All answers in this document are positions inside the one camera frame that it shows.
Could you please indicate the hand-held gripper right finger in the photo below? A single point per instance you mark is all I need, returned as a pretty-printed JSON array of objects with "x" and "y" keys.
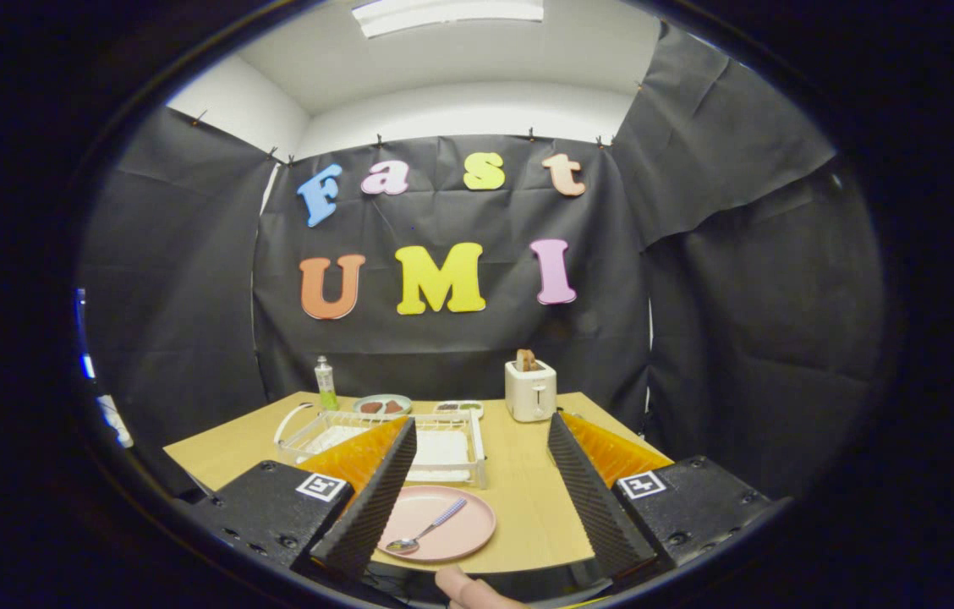
[{"x": 591, "y": 499}]

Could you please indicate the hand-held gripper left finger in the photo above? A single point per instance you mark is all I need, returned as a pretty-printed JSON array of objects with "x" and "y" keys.
[{"x": 371, "y": 499}]

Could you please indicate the white dish rack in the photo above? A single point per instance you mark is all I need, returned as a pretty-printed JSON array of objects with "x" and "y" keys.
[{"x": 443, "y": 444}]

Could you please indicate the pink plate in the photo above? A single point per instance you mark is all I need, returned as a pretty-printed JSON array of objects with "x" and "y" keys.
[{"x": 464, "y": 529}]

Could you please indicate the green plate with brown food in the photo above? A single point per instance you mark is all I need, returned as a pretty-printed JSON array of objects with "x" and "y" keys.
[{"x": 382, "y": 406}]

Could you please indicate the white toaster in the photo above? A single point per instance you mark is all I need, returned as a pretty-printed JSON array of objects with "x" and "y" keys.
[{"x": 530, "y": 393}]

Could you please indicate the small green bottle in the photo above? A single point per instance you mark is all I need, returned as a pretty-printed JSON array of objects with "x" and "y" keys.
[{"x": 326, "y": 385}]

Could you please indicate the white tray with food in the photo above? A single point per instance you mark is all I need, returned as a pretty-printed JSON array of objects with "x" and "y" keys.
[{"x": 458, "y": 408}]

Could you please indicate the brown toast slice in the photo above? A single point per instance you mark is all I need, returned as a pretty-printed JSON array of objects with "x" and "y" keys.
[{"x": 526, "y": 359}]

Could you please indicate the black backdrop cloth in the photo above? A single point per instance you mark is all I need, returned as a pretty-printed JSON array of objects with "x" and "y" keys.
[{"x": 697, "y": 321}]

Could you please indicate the ceiling light panel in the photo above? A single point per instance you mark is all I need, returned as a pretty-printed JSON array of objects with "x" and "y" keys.
[{"x": 443, "y": 15}]

